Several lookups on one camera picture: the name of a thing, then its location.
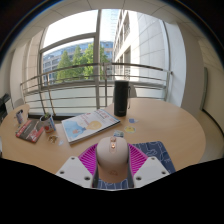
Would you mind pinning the blue and white sticker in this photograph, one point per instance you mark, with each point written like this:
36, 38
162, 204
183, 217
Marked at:
118, 134

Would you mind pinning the metal balcony railing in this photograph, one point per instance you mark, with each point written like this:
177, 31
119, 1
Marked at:
146, 66

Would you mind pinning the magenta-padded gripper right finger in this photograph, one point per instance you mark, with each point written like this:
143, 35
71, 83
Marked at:
151, 169

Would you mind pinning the black drink bottle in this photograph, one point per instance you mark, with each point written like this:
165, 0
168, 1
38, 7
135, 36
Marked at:
121, 100

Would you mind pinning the black and white printer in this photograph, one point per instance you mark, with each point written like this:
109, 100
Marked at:
4, 105

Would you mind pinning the beige computer mouse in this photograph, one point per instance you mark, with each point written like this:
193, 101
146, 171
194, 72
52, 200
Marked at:
111, 160

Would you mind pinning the blue patterned mouse pad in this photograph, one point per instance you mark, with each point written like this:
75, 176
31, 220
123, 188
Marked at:
156, 153

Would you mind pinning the round yellow sticker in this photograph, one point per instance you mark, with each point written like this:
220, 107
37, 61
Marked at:
130, 129

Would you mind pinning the red magazine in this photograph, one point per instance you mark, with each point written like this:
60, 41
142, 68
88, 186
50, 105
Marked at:
30, 130

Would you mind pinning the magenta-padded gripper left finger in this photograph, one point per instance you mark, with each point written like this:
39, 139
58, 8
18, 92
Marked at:
71, 170

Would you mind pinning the light blue magazine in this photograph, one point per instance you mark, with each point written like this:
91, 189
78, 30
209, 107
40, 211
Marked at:
86, 126

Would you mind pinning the blue cloud sticker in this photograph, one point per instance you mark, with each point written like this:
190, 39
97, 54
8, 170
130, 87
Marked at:
132, 120

